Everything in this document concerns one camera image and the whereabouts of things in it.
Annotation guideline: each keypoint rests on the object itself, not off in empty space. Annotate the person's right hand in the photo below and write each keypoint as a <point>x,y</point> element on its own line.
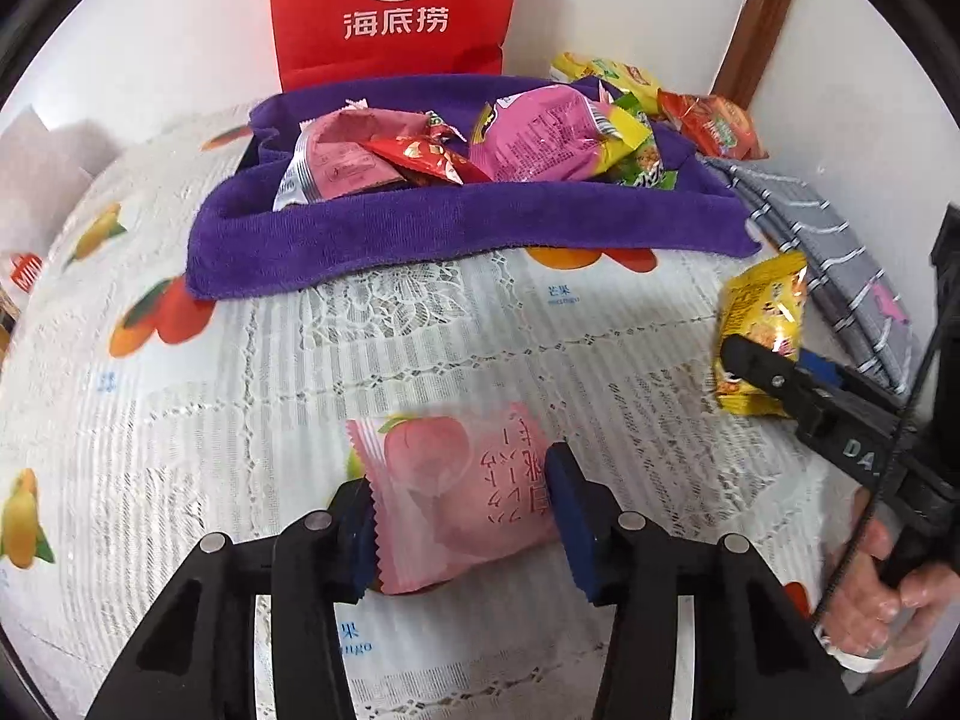
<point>870,607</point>

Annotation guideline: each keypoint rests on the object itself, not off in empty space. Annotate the small green yellow candy packet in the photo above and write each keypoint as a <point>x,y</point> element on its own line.
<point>441,125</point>

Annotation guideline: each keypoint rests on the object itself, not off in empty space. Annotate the grey checked cloth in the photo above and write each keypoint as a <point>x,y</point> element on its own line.
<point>817,240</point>

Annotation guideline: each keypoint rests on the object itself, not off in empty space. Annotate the grey paper bag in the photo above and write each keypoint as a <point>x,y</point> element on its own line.
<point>37,172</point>

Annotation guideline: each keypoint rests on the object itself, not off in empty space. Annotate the purple towel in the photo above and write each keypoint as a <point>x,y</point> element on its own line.
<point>450,232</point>

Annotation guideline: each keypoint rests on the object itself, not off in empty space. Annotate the yellow chips bag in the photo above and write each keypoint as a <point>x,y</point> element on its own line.
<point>600,71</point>

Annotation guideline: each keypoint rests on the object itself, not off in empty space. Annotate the pink silver-edged snack packet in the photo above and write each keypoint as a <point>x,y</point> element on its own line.
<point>337,161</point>

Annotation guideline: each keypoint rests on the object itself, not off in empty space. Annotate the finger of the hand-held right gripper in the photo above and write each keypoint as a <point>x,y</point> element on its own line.
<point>757,367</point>
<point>821,375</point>

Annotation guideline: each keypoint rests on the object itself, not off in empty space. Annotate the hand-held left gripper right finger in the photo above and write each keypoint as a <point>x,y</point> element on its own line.
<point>570,510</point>

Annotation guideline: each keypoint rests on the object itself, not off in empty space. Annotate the red white packet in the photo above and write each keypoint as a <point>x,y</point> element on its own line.
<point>26,270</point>

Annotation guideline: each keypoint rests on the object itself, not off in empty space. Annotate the red paper bag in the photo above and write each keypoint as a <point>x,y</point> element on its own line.
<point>397,15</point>

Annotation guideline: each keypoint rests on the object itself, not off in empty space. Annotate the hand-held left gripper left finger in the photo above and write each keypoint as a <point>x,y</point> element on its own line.
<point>364,540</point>

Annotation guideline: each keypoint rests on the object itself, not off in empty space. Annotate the fruit print tablecloth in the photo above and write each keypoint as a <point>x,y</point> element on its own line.
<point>300,375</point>

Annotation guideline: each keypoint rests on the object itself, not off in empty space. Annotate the pink peach print snack packet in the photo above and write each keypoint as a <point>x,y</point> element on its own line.
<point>442,480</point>

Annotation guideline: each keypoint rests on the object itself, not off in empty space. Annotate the brown wooden door trim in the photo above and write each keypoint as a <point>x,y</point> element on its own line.
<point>765,15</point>

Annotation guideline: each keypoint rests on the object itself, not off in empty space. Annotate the lime yellow snack packet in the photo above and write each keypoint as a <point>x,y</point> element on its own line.
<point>626,120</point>

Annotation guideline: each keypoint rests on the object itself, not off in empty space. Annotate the red chips bag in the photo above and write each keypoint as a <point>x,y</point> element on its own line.
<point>712,124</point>

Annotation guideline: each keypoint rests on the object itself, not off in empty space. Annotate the large pink snack packet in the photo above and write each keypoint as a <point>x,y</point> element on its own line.
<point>540,135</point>

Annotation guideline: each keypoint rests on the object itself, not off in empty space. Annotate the green snack packet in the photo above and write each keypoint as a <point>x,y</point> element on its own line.
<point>645,165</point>

